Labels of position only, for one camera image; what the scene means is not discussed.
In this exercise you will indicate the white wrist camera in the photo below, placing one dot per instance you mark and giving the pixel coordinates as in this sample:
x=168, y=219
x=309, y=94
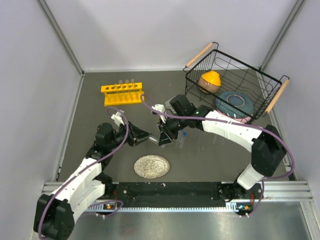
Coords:
x=158, y=109
x=118, y=118

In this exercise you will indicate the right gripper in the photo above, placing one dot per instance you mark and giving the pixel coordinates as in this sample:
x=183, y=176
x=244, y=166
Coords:
x=164, y=126

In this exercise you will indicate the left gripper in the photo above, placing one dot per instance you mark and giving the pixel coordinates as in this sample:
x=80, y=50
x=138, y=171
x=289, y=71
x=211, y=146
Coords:
x=136, y=135

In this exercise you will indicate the yellow test tube rack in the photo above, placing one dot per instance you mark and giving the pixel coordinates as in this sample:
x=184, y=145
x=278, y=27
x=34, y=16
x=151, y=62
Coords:
x=111, y=96

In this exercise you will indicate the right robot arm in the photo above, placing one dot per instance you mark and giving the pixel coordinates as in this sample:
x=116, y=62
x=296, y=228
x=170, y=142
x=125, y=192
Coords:
x=264, y=144

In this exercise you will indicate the speckled white plate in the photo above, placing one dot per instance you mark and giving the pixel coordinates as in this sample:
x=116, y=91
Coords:
x=151, y=167

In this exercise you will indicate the clear plastic tube rack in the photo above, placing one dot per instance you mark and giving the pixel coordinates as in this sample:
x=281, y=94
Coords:
x=168, y=106

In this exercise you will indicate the black wire basket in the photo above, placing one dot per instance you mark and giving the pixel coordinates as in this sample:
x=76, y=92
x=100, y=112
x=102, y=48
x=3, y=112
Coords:
x=236, y=76

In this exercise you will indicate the yellow brown bowl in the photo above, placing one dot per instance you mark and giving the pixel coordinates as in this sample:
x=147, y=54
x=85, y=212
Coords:
x=210, y=82

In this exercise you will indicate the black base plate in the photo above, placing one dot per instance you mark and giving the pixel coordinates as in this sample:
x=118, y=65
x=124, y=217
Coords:
x=173, y=194

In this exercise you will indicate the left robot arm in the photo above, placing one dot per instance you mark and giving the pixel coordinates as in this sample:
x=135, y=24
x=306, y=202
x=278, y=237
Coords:
x=57, y=213

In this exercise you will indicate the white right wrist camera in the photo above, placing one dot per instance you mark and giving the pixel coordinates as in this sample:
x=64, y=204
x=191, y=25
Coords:
x=158, y=109

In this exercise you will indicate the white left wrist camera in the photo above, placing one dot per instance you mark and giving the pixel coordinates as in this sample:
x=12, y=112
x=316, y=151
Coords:
x=118, y=118

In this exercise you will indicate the blue plate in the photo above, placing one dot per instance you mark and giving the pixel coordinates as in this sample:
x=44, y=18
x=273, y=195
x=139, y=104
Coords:
x=234, y=104

